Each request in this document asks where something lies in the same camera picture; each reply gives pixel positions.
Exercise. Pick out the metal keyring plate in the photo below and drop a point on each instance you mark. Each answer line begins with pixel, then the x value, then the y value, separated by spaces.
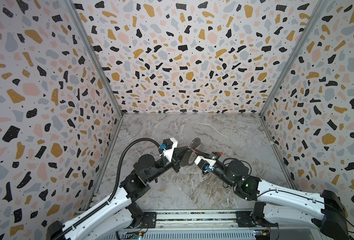
pixel 188 151

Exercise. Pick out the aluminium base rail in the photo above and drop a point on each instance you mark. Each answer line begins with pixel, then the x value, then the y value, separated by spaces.
pixel 195 220

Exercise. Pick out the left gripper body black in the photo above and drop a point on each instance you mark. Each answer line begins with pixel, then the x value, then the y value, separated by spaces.
pixel 173 163

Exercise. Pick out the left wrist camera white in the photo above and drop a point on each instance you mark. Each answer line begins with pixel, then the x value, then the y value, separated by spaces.
pixel 168 146

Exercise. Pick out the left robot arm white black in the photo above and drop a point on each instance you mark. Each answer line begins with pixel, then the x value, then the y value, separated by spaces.
pixel 133 187

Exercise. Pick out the perforated cable tray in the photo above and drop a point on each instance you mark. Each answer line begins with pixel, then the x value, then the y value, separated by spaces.
pixel 193 235

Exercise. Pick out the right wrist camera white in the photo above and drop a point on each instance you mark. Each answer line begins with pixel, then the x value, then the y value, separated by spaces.
pixel 205 165

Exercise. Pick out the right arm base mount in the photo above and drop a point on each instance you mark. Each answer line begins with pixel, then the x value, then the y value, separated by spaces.
pixel 254 218

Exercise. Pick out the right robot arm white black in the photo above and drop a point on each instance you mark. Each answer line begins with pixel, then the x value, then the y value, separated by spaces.
pixel 276 204

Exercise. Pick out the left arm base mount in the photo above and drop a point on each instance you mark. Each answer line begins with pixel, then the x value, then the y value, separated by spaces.
pixel 138 218

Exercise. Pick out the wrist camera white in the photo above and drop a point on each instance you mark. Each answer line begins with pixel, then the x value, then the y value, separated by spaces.
pixel 205 165
pixel 168 146

